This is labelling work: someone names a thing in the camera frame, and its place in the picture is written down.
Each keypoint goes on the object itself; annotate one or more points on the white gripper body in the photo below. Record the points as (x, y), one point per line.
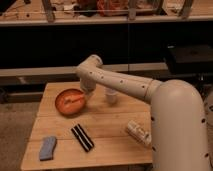
(88, 86)

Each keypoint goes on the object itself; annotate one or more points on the orange pepper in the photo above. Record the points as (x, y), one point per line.
(73, 99)

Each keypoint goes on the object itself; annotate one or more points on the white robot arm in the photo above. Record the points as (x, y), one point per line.
(178, 119)

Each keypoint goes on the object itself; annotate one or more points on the orange ceramic bowl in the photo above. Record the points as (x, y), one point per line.
(71, 108)

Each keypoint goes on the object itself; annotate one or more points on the white paper cup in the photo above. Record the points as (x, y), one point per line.
(111, 95)

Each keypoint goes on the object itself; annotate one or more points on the wooden table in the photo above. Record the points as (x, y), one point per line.
(104, 124)

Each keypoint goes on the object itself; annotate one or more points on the black rectangular block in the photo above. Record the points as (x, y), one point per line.
(82, 137)

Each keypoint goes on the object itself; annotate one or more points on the orange bag on shelf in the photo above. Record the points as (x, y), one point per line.
(112, 7)

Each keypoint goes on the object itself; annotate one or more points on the blue sponge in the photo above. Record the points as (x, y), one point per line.
(47, 149)

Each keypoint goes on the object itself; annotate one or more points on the long wooden shelf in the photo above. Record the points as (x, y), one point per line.
(83, 12)

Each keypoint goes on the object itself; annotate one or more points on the black box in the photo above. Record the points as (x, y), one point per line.
(190, 59)

